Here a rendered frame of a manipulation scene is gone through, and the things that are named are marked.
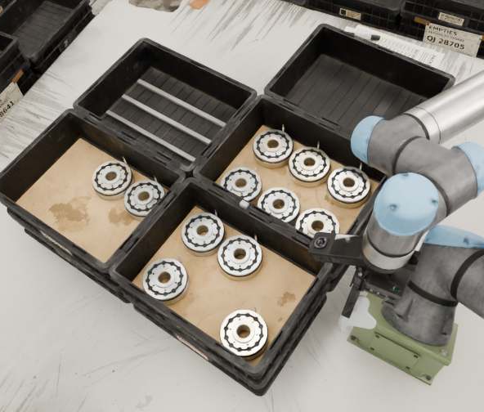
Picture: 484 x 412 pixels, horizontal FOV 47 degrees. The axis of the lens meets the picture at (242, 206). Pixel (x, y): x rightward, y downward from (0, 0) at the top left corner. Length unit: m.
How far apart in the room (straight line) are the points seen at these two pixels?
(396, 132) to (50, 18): 2.07
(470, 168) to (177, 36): 1.35
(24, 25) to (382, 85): 1.68
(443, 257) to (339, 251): 0.32
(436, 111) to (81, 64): 1.33
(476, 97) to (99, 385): 1.02
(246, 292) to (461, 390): 0.53
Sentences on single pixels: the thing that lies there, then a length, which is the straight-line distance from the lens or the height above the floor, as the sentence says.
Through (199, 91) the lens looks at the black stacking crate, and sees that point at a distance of 1.63.
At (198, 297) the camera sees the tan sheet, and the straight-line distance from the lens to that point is 1.30.
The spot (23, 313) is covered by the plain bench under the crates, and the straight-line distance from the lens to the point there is 1.56.
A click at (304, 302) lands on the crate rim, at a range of 1.18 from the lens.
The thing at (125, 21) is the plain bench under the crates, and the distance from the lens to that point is 2.10.
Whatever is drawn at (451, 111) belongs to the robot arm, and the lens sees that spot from 0.97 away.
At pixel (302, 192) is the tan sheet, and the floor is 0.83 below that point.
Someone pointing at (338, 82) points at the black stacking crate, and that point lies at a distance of 1.63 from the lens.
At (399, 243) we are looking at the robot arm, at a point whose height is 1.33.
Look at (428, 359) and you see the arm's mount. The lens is 1.27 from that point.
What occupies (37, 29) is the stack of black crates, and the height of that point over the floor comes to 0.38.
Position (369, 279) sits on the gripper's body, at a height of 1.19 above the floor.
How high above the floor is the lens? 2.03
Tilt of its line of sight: 59 degrees down
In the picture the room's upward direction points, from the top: 8 degrees counter-clockwise
